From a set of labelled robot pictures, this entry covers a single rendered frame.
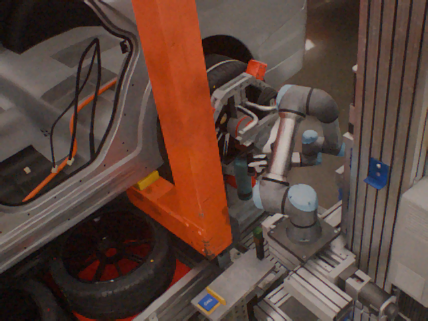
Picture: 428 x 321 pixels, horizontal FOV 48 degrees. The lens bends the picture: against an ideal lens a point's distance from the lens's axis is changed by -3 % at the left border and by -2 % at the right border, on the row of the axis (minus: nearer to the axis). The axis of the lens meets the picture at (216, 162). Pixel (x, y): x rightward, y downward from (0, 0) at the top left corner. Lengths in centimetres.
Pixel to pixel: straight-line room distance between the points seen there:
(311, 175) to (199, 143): 174
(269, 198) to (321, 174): 166
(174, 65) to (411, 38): 80
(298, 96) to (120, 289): 125
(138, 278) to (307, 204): 98
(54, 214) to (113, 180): 34
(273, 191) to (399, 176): 52
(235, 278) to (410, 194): 107
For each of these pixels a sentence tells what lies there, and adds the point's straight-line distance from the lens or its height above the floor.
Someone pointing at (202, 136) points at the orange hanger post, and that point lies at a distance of 200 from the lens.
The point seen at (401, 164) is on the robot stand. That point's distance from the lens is 172.
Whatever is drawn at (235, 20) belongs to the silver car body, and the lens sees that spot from 273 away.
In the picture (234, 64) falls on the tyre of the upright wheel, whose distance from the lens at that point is 262.
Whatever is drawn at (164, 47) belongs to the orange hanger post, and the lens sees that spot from 174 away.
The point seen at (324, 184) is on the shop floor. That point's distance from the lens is 356.
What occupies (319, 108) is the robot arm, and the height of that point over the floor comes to 127.
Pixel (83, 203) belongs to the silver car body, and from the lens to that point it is 246.
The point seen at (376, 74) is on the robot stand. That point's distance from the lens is 162.
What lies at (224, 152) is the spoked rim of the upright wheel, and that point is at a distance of 281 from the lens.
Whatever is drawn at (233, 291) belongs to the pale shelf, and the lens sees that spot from 241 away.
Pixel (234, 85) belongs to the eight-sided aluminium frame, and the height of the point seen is 112.
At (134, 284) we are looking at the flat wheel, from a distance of 249.
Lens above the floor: 241
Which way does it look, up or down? 39 degrees down
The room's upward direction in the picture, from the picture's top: 9 degrees counter-clockwise
